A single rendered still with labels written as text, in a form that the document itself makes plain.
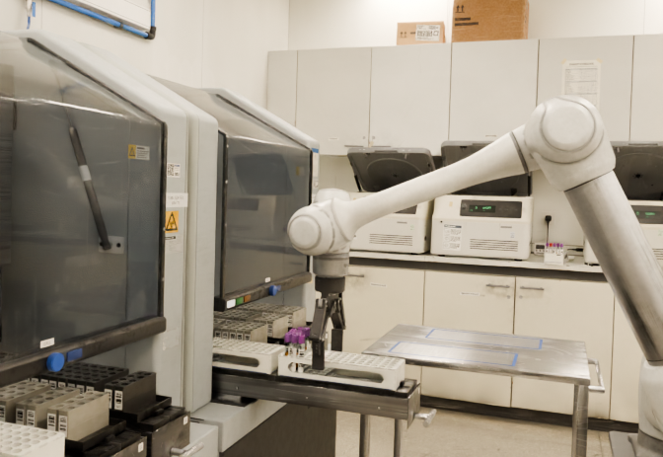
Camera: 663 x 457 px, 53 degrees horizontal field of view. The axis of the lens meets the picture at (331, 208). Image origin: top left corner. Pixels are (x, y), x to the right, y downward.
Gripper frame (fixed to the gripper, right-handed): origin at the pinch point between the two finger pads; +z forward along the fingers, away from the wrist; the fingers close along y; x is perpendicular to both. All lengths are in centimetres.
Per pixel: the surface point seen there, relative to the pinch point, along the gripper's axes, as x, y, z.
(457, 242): 2, 230, -13
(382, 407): -15.9, -6.7, 8.0
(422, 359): -18.9, 24.2, 4.0
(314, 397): 0.8, -6.7, 7.9
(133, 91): 35, -32, -61
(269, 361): 13.4, -4.7, 1.3
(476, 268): -8, 233, 2
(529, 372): -47, 24, 4
